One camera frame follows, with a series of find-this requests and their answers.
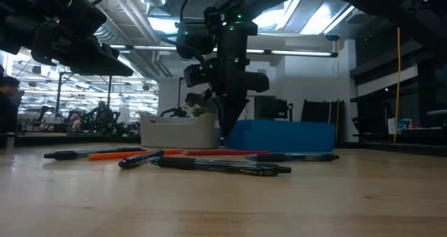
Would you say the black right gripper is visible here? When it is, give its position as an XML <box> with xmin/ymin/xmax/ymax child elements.
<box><xmin>209</xmin><ymin>20</ymin><xmax>270</xmax><ymax>137</ymax></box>

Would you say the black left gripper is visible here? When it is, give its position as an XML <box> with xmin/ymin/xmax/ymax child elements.
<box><xmin>0</xmin><ymin>0</ymin><xmax>134</xmax><ymax>77</ymax></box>

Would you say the red pencil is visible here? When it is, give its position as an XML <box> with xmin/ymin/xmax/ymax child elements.
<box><xmin>184</xmin><ymin>150</ymin><xmax>272</xmax><ymax>157</ymax></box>

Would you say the black gel pen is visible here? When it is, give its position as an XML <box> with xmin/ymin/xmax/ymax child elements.
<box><xmin>245</xmin><ymin>152</ymin><xmax>340</xmax><ymax>163</ymax></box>
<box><xmin>43</xmin><ymin>147</ymin><xmax>147</xmax><ymax>161</ymax></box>
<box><xmin>117</xmin><ymin>149</ymin><xmax>165</xmax><ymax>170</ymax></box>
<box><xmin>148</xmin><ymin>156</ymin><xmax>293</xmax><ymax>178</ymax></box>

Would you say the orange pencil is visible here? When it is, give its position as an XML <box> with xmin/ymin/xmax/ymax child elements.
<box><xmin>88</xmin><ymin>148</ymin><xmax>184</xmax><ymax>161</ymax></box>

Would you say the person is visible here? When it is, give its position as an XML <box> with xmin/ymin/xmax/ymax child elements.
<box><xmin>0</xmin><ymin>75</ymin><xmax>22</xmax><ymax>135</ymax></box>
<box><xmin>93</xmin><ymin>100</ymin><xmax>116</xmax><ymax>133</ymax></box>
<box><xmin>184</xmin><ymin>92</ymin><xmax>210</xmax><ymax>117</ymax></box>

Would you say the black monitor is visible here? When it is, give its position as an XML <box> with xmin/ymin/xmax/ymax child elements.
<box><xmin>254</xmin><ymin>96</ymin><xmax>293</xmax><ymax>121</ymax></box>

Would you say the grey plastic bin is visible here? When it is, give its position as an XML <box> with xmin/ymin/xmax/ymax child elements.
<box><xmin>140</xmin><ymin>113</ymin><xmax>220</xmax><ymax>150</ymax></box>

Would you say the blue plastic bin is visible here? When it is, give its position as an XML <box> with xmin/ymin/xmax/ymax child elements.
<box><xmin>225</xmin><ymin>120</ymin><xmax>337</xmax><ymax>153</ymax></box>

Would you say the black panel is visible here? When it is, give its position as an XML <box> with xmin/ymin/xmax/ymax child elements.
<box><xmin>300</xmin><ymin>99</ymin><xmax>345</xmax><ymax>123</ymax></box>

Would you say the long ceiling light bar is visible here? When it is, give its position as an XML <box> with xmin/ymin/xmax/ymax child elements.
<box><xmin>110</xmin><ymin>43</ymin><xmax>339</xmax><ymax>58</ymax></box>

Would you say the white box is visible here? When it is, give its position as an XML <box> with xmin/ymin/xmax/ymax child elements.
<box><xmin>387</xmin><ymin>117</ymin><xmax>413</xmax><ymax>136</ymax></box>

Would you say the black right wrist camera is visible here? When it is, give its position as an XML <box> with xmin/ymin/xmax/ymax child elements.
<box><xmin>184</xmin><ymin>64</ymin><xmax>210</xmax><ymax>88</ymax></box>

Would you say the black gantry frame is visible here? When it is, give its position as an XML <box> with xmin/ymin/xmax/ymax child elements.
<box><xmin>55</xmin><ymin>71</ymin><xmax>112</xmax><ymax>126</ymax></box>
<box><xmin>177</xmin><ymin>76</ymin><xmax>186</xmax><ymax>109</ymax></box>

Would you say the black table frame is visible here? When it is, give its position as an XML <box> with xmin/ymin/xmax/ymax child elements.
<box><xmin>0</xmin><ymin>131</ymin><xmax>447</xmax><ymax>157</ymax></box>

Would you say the yellow cable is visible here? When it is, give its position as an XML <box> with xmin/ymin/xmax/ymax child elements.
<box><xmin>393</xmin><ymin>27</ymin><xmax>402</xmax><ymax>143</ymax></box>

